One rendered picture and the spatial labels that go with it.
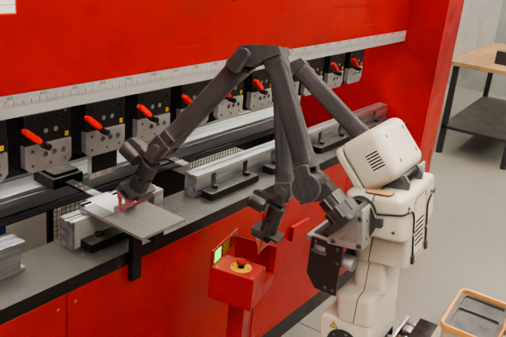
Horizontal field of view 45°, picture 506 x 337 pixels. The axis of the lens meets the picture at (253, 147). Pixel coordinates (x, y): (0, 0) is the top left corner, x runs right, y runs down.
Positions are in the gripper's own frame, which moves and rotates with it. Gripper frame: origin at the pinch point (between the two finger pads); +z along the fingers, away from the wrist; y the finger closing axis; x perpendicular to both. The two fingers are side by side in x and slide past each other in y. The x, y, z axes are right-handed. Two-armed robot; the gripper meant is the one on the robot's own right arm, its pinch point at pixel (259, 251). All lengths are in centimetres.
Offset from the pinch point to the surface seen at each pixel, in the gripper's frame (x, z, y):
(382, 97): -180, -18, 1
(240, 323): 8.2, 24.8, -5.0
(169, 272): 16.2, 14.6, 23.2
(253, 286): 14.9, 3.0, -5.3
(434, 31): -175, -66, -10
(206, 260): -3.0, 16.8, 17.8
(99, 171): 31, -18, 51
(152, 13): 15, -67, 55
